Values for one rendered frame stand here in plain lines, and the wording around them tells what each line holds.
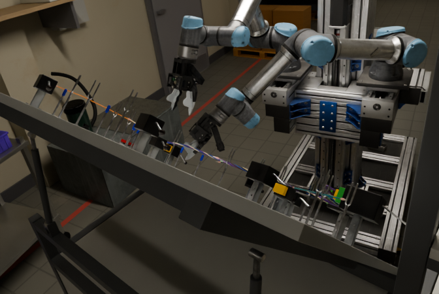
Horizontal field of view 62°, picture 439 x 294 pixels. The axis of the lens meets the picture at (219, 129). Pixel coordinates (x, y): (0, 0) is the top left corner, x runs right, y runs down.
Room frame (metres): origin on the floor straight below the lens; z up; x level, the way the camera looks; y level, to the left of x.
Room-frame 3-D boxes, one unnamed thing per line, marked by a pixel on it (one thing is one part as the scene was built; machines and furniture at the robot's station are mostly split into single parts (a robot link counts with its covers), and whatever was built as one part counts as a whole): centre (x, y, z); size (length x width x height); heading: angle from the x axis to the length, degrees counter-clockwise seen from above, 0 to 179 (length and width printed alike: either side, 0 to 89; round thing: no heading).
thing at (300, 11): (5.65, -1.00, 0.32); 1.09 x 0.80 x 0.64; 57
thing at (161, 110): (2.94, 0.96, 0.47); 1.00 x 0.78 x 0.94; 146
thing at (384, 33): (1.61, -0.82, 1.33); 0.13 x 0.12 x 0.14; 6
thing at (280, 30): (1.89, -0.40, 1.33); 0.13 x 0.12 x 0.14; 59
